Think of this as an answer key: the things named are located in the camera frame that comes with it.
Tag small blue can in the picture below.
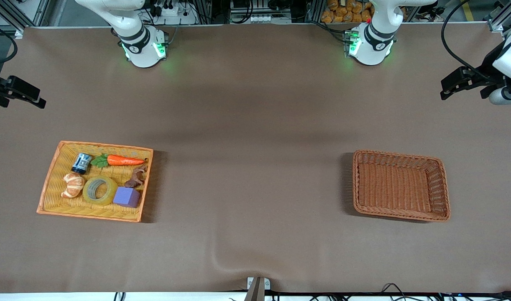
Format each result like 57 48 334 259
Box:
72 153 92 175

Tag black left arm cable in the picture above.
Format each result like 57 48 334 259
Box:
442 0 496 82

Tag bag of orange bread toys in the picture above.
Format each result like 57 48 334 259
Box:
321 0 375 23

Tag purple cube block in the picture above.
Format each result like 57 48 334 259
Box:
113 186 141 208

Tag yellow tape roll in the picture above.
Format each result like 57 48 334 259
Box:
82 176 119 206

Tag white power strip with plugs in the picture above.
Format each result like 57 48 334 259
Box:
149 0 197 25

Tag brown toy figurine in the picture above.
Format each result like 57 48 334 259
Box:
124 164 148 189

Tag orange toy carrot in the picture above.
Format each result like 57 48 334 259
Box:
91 154 146 168

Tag toy croissant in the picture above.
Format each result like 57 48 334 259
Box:
61 173 86 198

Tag brown table cloth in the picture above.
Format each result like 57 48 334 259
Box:
0 23 511 293

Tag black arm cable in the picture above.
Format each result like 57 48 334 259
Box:
0 23 18 65
442 0 496 82

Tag aluminium frame profile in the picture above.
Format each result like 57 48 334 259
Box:
0 0 51 38
485 0 511 34

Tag brown wicker basket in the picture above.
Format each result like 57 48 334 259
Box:
353 150 451 222

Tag black floor cables bundle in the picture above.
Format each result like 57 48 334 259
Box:
272 283 511 301

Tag grey metal camera bracket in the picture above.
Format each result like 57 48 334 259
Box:
246 277 271 301

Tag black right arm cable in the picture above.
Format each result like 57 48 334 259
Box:
0 23 18 65

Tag orange flat woven tray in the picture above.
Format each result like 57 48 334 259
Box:
37 141 153 222

